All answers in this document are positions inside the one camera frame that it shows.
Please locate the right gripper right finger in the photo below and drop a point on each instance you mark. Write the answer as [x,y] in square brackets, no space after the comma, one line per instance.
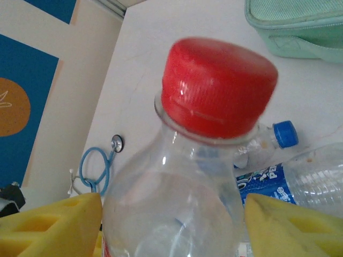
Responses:
[289,233]

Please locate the clear bottle blue label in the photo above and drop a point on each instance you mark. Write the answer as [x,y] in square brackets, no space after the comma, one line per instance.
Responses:
[316,174]

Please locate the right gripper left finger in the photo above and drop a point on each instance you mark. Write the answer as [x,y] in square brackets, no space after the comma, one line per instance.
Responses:
[40,235]

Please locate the clear cola bottle red label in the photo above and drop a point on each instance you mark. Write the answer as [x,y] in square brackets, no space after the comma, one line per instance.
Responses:
[174,214]

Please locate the blue stethoscope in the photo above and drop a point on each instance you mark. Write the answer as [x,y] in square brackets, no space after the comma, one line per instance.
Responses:
[117,142]

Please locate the small clear bottle blue cap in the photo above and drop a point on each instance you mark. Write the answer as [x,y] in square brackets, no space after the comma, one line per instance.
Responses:
[285,134]

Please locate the aluminium frame post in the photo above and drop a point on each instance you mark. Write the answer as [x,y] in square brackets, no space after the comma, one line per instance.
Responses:
[115,6]

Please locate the mint green zip pouch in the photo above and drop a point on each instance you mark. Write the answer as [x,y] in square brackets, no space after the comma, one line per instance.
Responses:
[300,26]

